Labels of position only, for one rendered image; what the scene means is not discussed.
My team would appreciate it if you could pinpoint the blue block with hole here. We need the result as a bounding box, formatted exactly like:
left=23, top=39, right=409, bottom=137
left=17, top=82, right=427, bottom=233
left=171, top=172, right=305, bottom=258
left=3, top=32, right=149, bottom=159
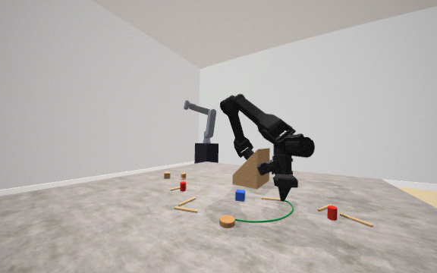
left=235, top=189, right=246, bottom=202

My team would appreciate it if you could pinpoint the round wooden button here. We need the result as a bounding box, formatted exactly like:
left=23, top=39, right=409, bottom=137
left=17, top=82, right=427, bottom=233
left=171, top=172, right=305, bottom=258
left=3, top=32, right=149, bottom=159
left=219, top=215, right=235, bottom=228

